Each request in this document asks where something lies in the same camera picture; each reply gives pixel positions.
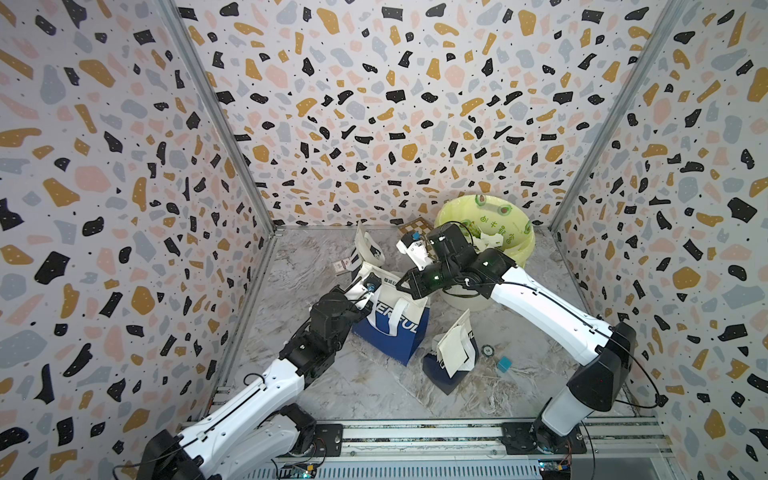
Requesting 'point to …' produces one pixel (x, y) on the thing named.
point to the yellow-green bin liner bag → (486, 214)
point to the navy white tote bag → (397, 324)
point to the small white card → (338, 266)
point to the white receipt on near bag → (456, 351)
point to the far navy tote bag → (363, 268)
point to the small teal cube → (504, 364)
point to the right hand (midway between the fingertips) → (397, 287)
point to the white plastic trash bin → (465, 298)
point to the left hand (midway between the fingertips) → (358, 277)
